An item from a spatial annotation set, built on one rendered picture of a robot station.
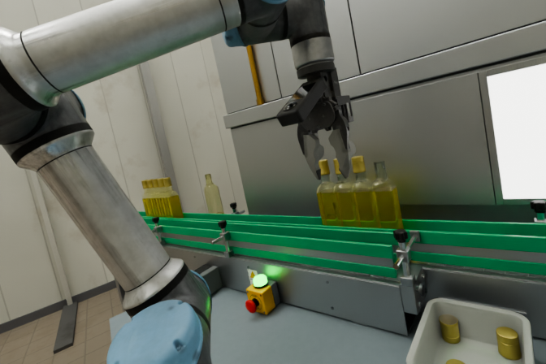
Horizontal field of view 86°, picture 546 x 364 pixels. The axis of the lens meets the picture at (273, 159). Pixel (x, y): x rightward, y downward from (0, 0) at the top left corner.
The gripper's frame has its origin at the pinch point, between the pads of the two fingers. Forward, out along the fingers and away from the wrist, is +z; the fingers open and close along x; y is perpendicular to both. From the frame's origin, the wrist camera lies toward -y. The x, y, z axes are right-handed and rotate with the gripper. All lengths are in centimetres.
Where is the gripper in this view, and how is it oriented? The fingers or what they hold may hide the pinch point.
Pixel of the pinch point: (329, 173)
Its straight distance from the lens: 56.6
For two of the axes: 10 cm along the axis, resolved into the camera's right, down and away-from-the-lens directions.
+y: 6.1, -2.0, 7.6
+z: 2.0, 9.8, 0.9
